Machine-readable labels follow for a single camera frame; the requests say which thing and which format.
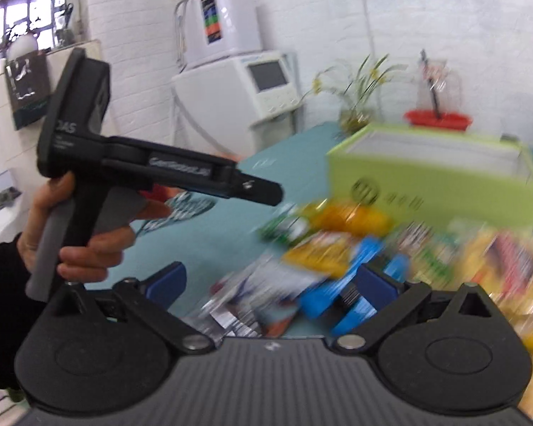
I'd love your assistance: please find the white water purifier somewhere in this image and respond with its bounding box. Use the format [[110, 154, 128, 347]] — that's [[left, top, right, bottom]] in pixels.
[[181, 0, 263, 69]]

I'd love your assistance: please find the red plastic basin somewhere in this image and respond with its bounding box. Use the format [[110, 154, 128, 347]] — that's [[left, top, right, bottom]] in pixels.
[[403, 110, 473, 132]]

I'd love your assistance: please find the yellow snack bag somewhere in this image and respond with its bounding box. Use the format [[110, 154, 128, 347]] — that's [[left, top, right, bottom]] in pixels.
[[282, 231, 360, 280]]

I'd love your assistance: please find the white and red snack packet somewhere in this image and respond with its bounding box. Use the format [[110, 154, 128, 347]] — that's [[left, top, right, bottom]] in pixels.
[[184, 254, 327, 342]]

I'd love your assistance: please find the white machine with screen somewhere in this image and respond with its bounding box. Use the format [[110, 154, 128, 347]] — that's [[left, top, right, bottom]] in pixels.
[[171, 51, 301, 157]]

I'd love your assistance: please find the clear glass pitcher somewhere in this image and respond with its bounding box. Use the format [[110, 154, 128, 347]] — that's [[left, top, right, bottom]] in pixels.
[[416, 49, 462, 118]]

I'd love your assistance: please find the green snack packet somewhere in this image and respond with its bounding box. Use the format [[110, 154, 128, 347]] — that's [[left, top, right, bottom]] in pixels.
[[258, 205, 314, 246]]

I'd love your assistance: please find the window with dark frame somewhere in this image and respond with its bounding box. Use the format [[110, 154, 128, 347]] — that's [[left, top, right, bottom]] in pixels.
[[0, 0, 72, 59]]

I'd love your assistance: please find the orange snack bag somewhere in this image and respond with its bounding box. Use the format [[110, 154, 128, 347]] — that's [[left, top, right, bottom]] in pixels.
[[311, 201, 395, 237]]

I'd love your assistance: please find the blue snack packet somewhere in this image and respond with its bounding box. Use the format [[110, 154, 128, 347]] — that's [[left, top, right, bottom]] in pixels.
[[298, 236, 409, 337]]

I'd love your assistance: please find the green cardboard box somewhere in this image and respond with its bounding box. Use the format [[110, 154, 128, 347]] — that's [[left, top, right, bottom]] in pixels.
[[326, 125, 533, 230]]

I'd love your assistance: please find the orchid plant in glass vase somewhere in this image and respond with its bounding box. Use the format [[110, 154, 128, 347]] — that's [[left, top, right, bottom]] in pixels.
[[300, 54, 407, 136]]

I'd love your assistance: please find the black sleeve forearm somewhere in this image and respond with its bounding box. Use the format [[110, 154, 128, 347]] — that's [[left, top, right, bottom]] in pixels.
[[0, 240, 45, 389]]

